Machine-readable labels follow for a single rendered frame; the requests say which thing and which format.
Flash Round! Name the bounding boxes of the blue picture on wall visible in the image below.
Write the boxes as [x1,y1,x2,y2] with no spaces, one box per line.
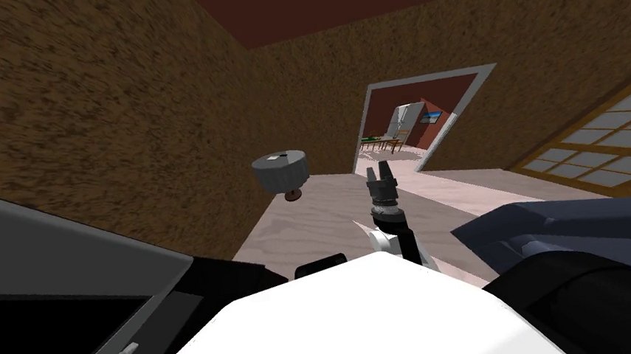
[417,109,444,127]

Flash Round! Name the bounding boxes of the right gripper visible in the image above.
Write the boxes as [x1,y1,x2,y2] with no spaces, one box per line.
[365,158,403,210]

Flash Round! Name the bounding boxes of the dark grey sofa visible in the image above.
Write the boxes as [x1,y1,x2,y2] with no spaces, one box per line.
[448,188,631,327]

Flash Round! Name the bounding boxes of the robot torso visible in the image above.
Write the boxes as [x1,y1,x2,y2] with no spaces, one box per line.
[100,227,576,354]

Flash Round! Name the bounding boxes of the grey cabinet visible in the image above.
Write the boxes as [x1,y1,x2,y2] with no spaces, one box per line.
[0,149,213,354]

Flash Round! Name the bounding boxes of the wooden table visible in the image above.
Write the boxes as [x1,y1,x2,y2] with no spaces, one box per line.
[358,131,407,159]

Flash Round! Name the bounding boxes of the white fridge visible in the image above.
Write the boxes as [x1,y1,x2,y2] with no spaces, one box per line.
[383,102,430,140]

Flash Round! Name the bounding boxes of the grey lamp with brown base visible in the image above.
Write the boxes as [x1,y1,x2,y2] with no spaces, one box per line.
[250,147,314,207]

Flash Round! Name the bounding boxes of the wooden frame window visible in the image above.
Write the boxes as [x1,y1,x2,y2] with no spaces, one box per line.
[496,55,631,216]

